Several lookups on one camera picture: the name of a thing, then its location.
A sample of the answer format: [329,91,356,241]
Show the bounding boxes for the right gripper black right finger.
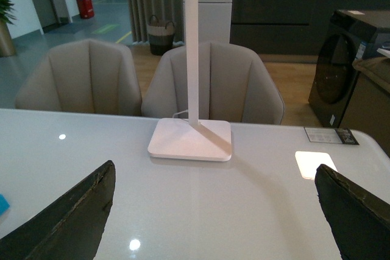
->
[314,164,389,259]

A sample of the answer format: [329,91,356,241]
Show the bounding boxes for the black washing machine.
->
[308,10,389,128]

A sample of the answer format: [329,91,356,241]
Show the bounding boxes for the brown covered furniture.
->
[340,57,389,154]

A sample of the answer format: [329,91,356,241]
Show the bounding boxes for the beige chair right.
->
[141,41,285,125]

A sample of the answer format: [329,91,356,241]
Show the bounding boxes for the woven storage basket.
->
[147,15,176,55]

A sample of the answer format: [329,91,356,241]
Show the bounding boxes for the beige chair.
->
[141,41,285,125]
[15,39,142,116]

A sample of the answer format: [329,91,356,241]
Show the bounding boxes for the red bin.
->
[76,0,94,19]

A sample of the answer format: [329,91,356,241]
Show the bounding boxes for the label sticker on table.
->
[304,127,359,145]

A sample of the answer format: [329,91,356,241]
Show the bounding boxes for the potted green plant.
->
[1,0,16,57]

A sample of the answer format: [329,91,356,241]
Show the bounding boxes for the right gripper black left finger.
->
[1,160,116,259]

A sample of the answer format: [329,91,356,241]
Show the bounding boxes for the white tall cabinet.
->
[198,0,233,43]

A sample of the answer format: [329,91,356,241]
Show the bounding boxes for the beige chair left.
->
[15,39,142,116]

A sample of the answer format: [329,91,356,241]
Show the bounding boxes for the dark kitchen counter cabinet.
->
[230,0,389,55]

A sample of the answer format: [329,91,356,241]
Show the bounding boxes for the blue toy block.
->
[0,194,10,216]

